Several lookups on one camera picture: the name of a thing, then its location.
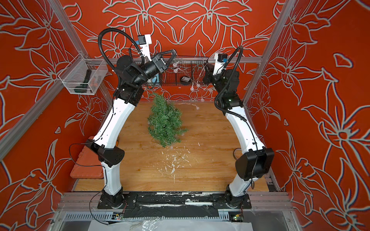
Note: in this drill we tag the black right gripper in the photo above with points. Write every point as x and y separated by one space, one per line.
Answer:
208 77

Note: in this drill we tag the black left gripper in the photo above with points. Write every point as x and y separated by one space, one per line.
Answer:
156 59

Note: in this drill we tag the clear bulb string lights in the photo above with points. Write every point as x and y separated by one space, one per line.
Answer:
202 94

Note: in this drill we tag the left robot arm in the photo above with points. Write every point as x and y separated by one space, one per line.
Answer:
131 78

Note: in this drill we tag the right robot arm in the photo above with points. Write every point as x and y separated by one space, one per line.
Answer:
255 161

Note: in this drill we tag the small green christmas tree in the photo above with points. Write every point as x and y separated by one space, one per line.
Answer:
164 122

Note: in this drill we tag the small black device in basket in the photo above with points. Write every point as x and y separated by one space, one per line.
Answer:
185 79

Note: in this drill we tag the teal box in basket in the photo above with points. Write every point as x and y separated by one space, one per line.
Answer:
156 79

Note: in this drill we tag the dark tool in bin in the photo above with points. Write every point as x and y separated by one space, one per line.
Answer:
82 88

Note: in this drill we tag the orange plastic tool case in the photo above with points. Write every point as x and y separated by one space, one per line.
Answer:
86 163

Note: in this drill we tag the black wire wall basket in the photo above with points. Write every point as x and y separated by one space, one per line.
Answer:
193 67

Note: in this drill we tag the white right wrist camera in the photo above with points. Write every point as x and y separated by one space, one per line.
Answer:
220 60

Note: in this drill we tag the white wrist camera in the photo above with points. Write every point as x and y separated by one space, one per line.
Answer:
144 41
220 60

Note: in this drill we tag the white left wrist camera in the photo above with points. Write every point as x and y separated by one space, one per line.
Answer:
144 41

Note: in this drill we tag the clear acrylic wall bin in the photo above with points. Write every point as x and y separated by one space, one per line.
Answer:
74 73

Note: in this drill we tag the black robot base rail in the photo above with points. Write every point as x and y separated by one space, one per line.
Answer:
138 206

